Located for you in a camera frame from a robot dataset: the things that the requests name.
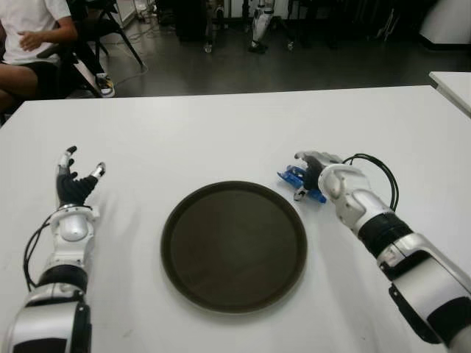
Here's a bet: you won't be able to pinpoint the right robot hand black silver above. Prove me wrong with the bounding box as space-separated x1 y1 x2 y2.
291 149 345 203

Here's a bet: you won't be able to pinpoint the left robot hand black silver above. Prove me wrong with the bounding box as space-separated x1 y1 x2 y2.
55 146 107 209

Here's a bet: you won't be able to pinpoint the blue Oreo cookie pack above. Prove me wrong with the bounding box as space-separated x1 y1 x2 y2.
276 164 328 204

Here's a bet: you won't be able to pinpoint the round dark brown tray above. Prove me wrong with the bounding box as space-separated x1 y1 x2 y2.
160 180 308 315

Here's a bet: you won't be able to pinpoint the black wheeled stand leg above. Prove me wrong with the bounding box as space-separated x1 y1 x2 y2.
275 16 297 51
202 10 215 53

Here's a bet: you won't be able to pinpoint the grey armrest office chair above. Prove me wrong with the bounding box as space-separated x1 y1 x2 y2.
35 39 103 98

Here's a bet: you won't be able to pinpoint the person in black clothes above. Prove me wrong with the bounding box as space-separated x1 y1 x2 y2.
68 0 116 98

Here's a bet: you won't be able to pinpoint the white humanoid robot legs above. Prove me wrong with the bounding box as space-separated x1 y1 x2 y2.
247 0 277 54

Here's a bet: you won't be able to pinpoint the white side table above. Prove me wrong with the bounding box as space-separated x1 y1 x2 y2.
428 70 471 119

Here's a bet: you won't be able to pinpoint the black folding chair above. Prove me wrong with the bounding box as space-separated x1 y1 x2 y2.
73 0 145 68

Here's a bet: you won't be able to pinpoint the seated person in white shirt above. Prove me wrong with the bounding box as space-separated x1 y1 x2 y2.
0 0 80 115

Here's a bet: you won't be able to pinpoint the white curved panel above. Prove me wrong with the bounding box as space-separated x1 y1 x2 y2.
419 0 471 51

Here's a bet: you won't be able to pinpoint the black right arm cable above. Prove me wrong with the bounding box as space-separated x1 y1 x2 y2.
341 153 400 213

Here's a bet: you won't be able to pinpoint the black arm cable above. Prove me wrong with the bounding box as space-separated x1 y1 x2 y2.
341 153 400 213
23 215 57 292

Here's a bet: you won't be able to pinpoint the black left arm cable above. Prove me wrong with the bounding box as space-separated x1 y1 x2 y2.
23 215 57 292

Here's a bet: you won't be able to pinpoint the white floor cable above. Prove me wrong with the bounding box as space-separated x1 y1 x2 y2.
110 21 171 89

